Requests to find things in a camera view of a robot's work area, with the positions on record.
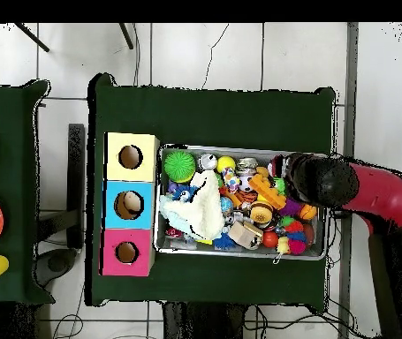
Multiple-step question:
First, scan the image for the cream muslin cloth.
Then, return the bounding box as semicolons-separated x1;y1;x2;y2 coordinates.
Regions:
186;169;227;241

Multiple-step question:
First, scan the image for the clear mesh bin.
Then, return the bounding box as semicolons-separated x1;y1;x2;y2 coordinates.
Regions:
154;144;332;261

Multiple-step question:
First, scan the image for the wooden box with three holes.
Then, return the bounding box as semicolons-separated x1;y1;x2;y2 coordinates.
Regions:
100;131;161;278

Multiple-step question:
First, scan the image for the orange plastic comb toy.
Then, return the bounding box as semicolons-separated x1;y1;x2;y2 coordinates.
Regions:
248;174;287;211

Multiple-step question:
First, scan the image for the toy hamburger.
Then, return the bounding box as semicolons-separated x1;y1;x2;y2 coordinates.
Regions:
249;200;275;226

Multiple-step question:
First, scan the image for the yellow ball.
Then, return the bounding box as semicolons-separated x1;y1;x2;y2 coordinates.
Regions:
216;155;237;173

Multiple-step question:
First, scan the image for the plain wooden cube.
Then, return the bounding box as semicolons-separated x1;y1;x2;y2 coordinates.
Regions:
227;220;264;252

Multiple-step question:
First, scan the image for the dark green tablecloth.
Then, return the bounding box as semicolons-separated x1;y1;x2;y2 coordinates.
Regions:
87;72;338;312
0;79;52;306

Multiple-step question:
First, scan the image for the grey floor strip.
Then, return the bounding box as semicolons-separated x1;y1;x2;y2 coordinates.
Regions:
345;23;360;163

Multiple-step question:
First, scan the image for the blue fuzzy toy with eyes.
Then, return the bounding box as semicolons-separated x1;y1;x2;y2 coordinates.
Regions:
168;181;199;205

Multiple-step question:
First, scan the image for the mint green cloth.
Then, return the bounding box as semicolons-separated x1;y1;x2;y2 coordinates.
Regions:
158;195;196;236

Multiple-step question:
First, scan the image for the black tripod leg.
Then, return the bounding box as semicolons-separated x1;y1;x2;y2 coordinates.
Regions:
118;23;135;50
12;23;50;53

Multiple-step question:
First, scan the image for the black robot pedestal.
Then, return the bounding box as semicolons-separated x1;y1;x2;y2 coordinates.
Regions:
161;302;247;339

